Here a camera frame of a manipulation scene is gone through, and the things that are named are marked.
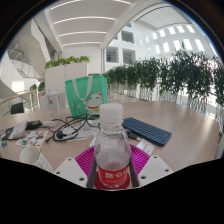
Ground white packet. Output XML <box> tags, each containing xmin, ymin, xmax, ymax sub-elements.
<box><xmin>135</xmin><ymin>138</ymin><xmax>156</xmax><ymax>156</ymax></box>

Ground white grid-patterned mug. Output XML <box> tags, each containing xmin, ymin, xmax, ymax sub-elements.
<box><xmin>19</xmin><ymin>146</ymin><xmax>54</xmax><ymax>173</ymax></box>

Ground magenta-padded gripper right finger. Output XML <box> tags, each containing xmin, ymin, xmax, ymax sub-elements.
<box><xmin>128</xmin><ymin>144</ymin><xmax>174</xmax><ymax>189</ymax></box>

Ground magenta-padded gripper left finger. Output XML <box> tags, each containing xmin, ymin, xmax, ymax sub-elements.
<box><xmin>53</xmin><ymin>146</ymin><xmax>99</xmax><ymax>190</ymax></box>

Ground white power adapter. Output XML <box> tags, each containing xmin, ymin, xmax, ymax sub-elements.
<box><xmin>41</xmin><ymin>120</ymin><xmax>58</xmax><ymax>128</ymax></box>

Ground black office chair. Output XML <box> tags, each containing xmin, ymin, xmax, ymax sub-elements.
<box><xmin>10</xmin><ymin>101</ymin><xmax>25</xmax><ymax>115</ymax></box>

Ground dark blue keyboard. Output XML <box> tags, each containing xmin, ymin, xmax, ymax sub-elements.
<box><xmin>121</xmin><ymin>116</ymin><xmax>173</xmax><ymax>148</ymax></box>

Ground clear red-labelled water bottle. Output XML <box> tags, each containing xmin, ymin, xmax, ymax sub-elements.
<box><xmin>93</xmin><ymin>103</ymin><xmax>132</xmax><ymax>190</ymax></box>

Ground white cabinet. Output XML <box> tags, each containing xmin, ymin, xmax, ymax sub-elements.
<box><xmin>44</xmin><ymin>62</ymin><xmax>89</xmax><ymax>111</ymax></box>

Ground colourful sticker sheet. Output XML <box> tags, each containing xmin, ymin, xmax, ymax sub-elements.
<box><xmin>15</xmin><ymin>129</ymin><xmax>49</xmax><ymax>149</ymax></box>

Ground ceiling light strips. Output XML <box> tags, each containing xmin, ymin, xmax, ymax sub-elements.
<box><xmin>49</xmin><ymin>0</ymin><xmax>133</xmax><ymax>48</ymax></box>

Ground small potted green plants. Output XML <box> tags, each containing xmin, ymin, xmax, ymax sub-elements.
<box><xmin>29</xmin><ymin>81</ymin><xmax>46</xmax><ymax>94</ymax></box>

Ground green plants atop cabinet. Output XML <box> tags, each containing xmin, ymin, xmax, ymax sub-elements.
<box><xmin>44</xmin><ymin>55</ymin><xmax>91</xmax><ymax>70</ymax></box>

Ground tall clear drinking bottle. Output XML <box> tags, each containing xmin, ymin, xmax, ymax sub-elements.
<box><xmin>46</xmin><ymin>88</ymin><xmax>62</xmax><ymax>120</ymax></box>

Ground small black case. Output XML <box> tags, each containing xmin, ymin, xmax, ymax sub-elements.
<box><xmin>25</xmin><ymin>119</ymin><xmax>43</xmax><ymax>131</ymax></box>

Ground row of tall green plants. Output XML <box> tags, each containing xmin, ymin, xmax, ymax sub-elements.
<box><xmin>103</xmin><ymin>49</ymin><xmax>224</xmax><ymax>118</ymax></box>

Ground green cat-print tote bag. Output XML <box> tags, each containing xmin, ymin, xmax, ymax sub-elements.
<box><xmin>64</xmin><ymin>74</ymin><xmax>109</xmax><ymax>119</ymax></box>

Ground tangled black cables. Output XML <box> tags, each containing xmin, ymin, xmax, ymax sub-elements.
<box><xmin>44</xmin><ymin>113</ymin><xmax>101</xmax><ymax>144</ymax></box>

